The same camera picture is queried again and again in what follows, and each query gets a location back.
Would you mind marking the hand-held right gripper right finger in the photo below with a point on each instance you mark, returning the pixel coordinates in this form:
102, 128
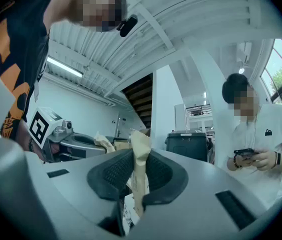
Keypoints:
201, 184

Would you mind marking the large arched window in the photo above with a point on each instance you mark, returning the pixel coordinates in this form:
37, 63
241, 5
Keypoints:
281, 76

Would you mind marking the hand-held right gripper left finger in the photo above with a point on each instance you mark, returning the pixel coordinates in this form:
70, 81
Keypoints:
76, 184

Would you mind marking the black head-mounted camera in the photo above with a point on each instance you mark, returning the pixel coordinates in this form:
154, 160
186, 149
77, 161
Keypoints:
128, 25

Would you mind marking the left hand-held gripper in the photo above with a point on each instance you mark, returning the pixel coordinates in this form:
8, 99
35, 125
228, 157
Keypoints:
43, 129

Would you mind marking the large brown cardboard box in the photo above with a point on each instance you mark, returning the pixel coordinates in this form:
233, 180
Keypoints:
122, 145

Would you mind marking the fluorescent tube ceiling light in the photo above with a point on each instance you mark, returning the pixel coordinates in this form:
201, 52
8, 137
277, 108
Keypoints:
64, 67

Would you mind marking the large black machine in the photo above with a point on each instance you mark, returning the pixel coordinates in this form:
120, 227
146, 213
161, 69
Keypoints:
187, 146

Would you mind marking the person's head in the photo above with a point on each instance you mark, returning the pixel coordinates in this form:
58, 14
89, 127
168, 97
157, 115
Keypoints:
88, 6

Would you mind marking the white wall air conditioner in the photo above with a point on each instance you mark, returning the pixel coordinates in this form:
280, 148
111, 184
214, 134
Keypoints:
245, 52

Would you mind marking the person's black orange-print t-shirt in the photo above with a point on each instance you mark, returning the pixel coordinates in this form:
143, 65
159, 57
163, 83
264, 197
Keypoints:
8, 59

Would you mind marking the person's left forearm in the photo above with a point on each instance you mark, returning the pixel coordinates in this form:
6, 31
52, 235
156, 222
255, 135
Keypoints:
27, 144

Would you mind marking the white cabinet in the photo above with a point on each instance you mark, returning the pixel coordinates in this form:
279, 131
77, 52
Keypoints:
180, 116

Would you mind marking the dark wooden staircase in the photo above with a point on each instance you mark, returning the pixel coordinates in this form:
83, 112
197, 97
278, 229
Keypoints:
141, 99

